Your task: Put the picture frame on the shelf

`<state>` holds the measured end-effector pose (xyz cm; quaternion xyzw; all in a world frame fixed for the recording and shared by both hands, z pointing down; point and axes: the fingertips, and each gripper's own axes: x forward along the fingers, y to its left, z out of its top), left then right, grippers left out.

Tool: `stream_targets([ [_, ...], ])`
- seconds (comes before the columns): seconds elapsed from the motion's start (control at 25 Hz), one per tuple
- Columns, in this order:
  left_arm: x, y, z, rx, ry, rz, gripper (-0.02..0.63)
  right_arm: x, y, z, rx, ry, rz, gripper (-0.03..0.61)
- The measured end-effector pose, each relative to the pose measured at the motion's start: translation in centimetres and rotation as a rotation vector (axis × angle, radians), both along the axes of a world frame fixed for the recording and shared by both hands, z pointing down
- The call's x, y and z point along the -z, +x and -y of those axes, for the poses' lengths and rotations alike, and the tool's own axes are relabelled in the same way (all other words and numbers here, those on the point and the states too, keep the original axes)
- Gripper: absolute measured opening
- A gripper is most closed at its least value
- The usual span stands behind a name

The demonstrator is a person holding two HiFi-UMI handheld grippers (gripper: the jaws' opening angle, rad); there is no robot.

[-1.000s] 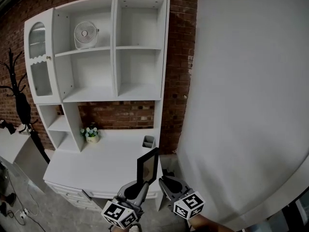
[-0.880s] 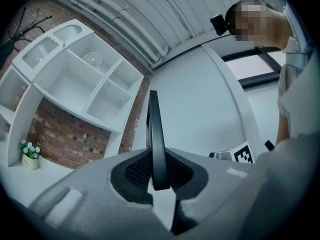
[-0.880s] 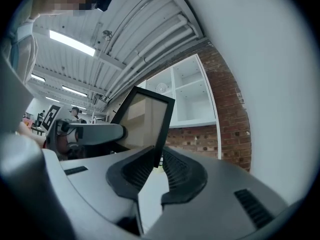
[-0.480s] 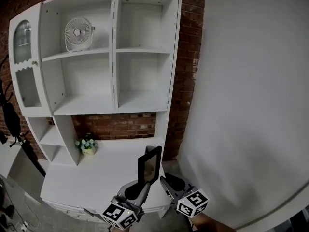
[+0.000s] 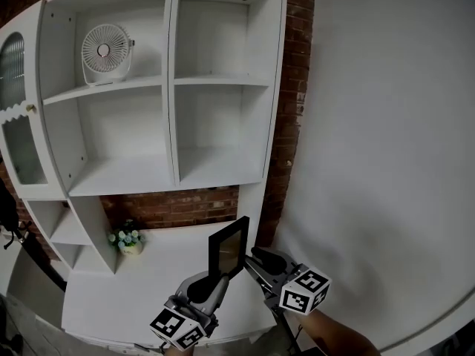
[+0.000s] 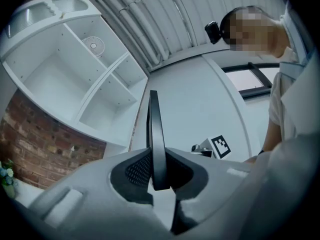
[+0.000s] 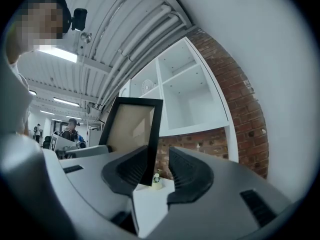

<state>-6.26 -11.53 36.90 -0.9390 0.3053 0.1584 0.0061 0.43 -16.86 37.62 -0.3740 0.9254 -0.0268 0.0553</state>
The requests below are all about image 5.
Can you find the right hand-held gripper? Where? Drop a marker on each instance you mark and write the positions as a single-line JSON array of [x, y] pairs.
[[302, 287]]

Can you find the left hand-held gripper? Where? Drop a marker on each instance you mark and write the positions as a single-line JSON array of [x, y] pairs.
[[174, 326]]

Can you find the black picture frame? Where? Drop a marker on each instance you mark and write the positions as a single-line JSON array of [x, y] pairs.
[[214, 252]]

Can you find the white shelf unit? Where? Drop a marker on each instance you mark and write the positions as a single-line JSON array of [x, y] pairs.
[[122, 169]]

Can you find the person's right forearm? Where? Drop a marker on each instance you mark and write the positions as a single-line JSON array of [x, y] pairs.
[[334, 334]]

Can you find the person's left forearm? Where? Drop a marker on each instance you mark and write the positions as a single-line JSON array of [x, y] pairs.
[[178, 351]]

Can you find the small flower pot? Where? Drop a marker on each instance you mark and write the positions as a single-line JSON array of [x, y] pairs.
[[130, 244]]

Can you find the glass cabinet door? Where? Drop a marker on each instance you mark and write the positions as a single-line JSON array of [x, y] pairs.
[[16, 124]]

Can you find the brass door knob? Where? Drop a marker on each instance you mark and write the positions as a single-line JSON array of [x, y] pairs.
[[30, 108]]

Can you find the white desk fan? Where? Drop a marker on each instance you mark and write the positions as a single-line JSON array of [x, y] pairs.
[[104, 52]]

